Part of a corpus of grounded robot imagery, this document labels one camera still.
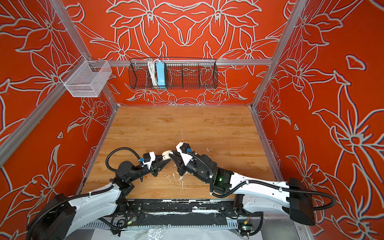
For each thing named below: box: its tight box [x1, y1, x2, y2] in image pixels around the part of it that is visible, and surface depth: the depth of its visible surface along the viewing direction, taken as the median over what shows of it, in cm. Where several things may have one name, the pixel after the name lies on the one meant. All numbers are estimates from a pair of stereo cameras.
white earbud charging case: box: [161, 150, 174, 161], surface depth 70 cm
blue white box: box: [156, 62, 166, 89], surface depth 92 cm
